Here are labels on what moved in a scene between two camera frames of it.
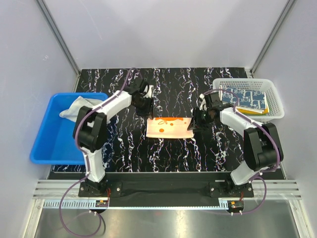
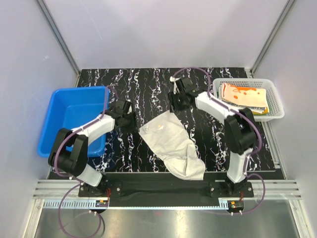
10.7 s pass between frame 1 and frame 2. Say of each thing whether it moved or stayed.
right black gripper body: moved
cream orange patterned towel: moved
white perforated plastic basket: stayed
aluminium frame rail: stayed
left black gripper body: moved
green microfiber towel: stayed
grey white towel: moved
